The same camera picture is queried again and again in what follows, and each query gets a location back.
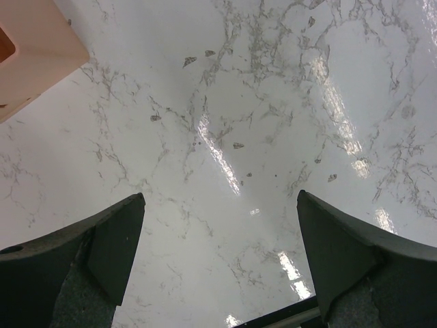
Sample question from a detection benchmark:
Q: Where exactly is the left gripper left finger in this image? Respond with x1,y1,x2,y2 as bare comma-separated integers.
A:
1,193,145,327

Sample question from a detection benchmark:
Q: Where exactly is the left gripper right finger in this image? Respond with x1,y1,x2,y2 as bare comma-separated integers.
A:
297,190,436,327

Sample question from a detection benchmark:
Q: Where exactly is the peach compartment organizer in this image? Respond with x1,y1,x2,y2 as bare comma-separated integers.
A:
1,1,89,122

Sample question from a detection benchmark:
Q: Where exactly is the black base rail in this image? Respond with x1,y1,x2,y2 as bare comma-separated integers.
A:
237,296,327,328

